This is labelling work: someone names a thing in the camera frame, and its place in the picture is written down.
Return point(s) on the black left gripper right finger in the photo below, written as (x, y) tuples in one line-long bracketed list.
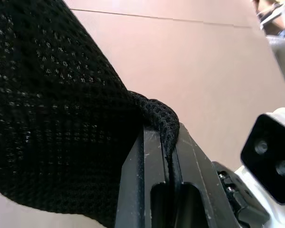
[(199, 171)]

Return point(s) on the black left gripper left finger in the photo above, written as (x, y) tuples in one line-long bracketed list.
[(135, 180)]

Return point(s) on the white and brown background clutter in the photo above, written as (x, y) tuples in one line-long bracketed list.
[(272, 14)]

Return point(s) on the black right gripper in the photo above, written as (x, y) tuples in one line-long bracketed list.
[(244, 202)]

